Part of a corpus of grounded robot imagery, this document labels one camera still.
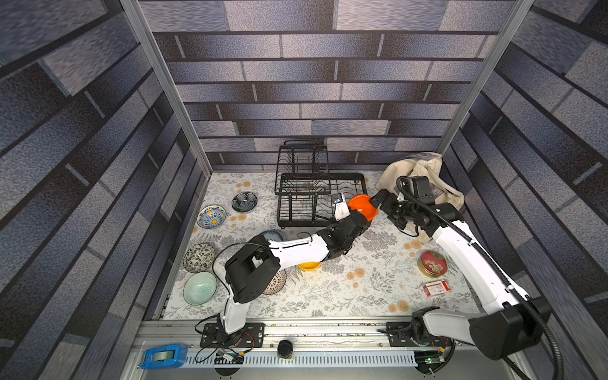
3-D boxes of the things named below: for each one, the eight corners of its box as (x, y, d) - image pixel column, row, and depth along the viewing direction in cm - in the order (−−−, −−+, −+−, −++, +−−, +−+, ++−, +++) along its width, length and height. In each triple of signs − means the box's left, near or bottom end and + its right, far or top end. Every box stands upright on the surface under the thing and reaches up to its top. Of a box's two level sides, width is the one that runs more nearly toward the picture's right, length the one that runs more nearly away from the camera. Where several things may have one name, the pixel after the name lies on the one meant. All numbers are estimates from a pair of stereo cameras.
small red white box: (426, 296, 83) (430, 294, 81) (422, 287, 85) (425, 284, 83) (447, 292, 84) (451, 289, 82) (441, 282, 86) (446, 279, 84)
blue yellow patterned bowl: (198, 230, 101) (194, 223, 97) (205, 211, 107) (201, 204, 103) (222, 230, 101) (219, 223, 97) (228, 211, 107) (225, 204, 103)
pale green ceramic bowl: (184, 306, 81) (177, 301, 77) (194, 277, 88) (188, 271, 84) (212, 306, 81) (207, 301, 77) (219, 277, 88) (215, 271, 84)
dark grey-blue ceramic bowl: (234, 213, 106) (231, 206, 102) (237, 199, 112) (234, 191, 107) (256, 213, 106) (254, 206, 102) (258, 199, 112) (256, 191, 107)
